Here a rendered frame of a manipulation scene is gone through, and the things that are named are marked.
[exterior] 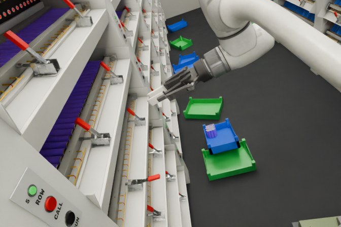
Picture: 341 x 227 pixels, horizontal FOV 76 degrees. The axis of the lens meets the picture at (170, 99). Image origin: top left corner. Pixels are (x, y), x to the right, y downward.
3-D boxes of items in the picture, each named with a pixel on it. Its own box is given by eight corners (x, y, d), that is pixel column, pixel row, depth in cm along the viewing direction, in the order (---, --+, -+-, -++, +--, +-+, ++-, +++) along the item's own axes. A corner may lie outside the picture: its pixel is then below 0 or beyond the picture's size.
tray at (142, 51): (150, 44, 157) (148, 26, 149) (149, 92, 109) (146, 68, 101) (123, 46, 157) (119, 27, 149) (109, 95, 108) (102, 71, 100)
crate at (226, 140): (205, 133, 171) (202, 124, 169) (230, 126, 169) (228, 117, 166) (210, 155, 143) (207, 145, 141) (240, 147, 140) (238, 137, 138)
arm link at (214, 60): (226, 62, 76) (210, 71, 77) (214, 41, 71) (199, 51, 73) (233, 76, 68) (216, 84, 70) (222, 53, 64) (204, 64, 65)
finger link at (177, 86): (195, 80, 74) (196, 82, 72) (168, 99, 75) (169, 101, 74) (190, 72, 72) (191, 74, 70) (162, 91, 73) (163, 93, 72)
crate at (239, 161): (245, 145, 152) (244, 138, 147) (256, 169, 135) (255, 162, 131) (203, 155, 156) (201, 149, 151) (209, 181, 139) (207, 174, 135)
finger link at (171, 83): (189, 71, 72) (189, 69, 73) (161, 84, 77) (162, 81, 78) (195, 79, 74) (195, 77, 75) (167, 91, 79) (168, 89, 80)
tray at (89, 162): (132, 68, 90) (126, 35, 81) (106, 221, 41) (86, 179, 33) (82, 71, 89) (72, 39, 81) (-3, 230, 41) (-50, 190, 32)
